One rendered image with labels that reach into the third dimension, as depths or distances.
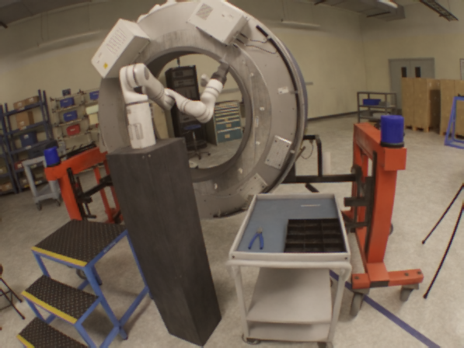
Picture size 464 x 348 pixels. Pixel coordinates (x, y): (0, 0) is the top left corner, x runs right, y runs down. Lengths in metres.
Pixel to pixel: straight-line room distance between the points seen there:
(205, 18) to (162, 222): 1.01
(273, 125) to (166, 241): 0.83
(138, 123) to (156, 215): 0.36
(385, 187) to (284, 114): 0.66
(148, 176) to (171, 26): 0.99
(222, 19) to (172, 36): 0.36
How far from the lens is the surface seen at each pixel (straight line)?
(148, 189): 0.95
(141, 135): 1.00
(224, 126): 6.18
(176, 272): 1.11
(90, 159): 2.36
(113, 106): 1.84
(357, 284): 1.50
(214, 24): 1.37
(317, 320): 1.22
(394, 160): 1.24
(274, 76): 1.40
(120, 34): 1.61
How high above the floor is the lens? 1.26
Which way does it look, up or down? 18 degrees down
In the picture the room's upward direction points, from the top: 7 degrees counter-clockwise
